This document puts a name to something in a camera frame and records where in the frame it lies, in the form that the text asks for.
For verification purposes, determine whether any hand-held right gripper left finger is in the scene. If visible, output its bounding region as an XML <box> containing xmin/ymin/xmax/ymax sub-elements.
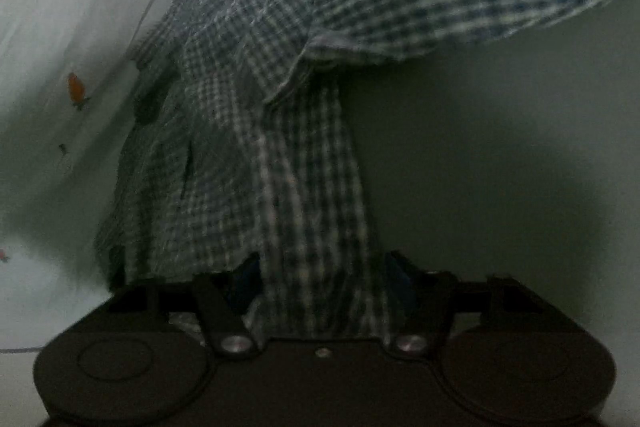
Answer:
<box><xmin>107</xmin><ymin>252</ymin><xmax>263</xmax><ymax>360</ymax></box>

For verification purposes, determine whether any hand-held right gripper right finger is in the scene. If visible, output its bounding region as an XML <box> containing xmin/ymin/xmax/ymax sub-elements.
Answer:
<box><xmin>382</xmin><ymin>251</ymin><xmax>546</xmax><ymax>360</ymax></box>

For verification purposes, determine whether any plaid button-up shirt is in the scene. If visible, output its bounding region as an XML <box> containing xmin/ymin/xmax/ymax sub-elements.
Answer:
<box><xmin>92</xmin><ymin>0</ymin><xmax>640</xmax><ymax>340</ymax></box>

